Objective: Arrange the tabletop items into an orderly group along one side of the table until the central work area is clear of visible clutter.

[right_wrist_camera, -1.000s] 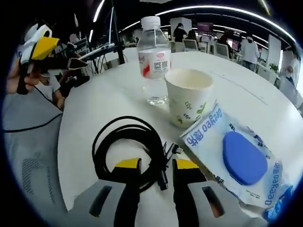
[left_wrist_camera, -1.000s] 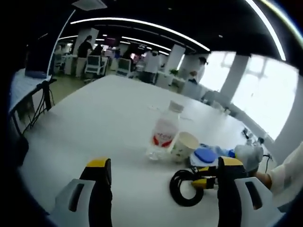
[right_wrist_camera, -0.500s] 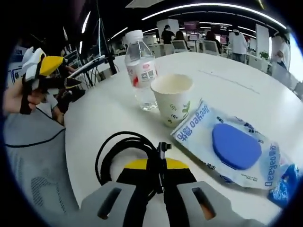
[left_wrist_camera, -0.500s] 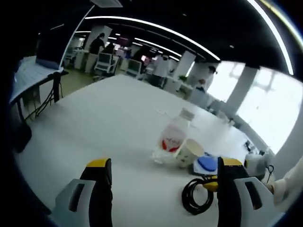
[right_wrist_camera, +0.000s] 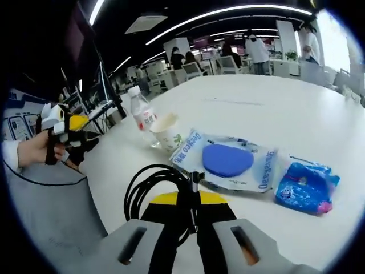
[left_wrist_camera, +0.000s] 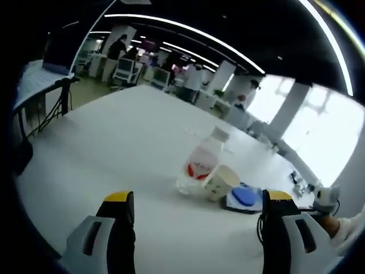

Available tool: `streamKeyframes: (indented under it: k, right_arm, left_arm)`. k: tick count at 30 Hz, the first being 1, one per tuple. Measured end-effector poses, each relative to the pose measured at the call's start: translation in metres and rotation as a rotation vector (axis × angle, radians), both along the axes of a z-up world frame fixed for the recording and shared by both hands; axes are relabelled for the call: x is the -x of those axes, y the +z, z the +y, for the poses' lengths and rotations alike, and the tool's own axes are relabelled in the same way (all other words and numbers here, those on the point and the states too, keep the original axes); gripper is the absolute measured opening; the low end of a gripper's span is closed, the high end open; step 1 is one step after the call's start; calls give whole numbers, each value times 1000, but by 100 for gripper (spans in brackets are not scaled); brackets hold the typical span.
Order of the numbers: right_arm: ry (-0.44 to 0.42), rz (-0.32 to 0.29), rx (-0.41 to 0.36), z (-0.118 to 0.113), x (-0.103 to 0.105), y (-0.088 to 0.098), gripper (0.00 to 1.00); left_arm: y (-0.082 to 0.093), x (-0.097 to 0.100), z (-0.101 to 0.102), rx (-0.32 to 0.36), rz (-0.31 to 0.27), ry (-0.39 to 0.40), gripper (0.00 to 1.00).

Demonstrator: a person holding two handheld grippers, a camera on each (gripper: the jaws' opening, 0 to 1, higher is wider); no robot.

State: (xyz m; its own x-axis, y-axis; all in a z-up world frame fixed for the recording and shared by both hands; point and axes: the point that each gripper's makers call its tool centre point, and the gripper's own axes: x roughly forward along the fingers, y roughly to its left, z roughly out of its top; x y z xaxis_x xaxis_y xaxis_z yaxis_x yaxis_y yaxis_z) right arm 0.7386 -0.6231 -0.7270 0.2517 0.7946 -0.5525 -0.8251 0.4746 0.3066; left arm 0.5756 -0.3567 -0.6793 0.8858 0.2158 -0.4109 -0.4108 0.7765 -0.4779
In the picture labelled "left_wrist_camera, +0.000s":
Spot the blue white plastic package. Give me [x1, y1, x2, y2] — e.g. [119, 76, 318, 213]
[221, 182, 263, 214]

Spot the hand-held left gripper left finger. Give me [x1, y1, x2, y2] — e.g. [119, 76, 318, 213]
[61, 191, 136, 274]

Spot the black charger with cable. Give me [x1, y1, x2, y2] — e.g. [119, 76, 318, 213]
[289, 171, 314, 198]

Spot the dark laptop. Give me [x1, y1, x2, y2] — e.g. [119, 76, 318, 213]
[42, 37, 72, 75]

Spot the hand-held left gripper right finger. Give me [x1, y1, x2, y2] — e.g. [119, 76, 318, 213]
[261, 188, 343, 274]

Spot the long ceiling light strip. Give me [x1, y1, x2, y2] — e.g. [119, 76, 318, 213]
[104, 13, 266, 74]

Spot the white office chair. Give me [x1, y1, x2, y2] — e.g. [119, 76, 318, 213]
[151, 68, 171, 89]
[115, 57, 135, 83]

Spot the white patterned paper cup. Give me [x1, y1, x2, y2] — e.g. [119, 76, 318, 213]
[204, 164, 241, 202]

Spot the clear plastic bottle red label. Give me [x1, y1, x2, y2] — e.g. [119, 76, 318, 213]
[175, 127, 230, 196]

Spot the person's right hand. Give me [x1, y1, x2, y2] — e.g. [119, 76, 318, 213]
[322, 215, 343, 238]

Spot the white table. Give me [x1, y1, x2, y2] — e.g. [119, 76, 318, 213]
[15, 84, 326, 274]

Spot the grey side table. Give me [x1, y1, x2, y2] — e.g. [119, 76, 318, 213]
[14, 59, 75, 143]

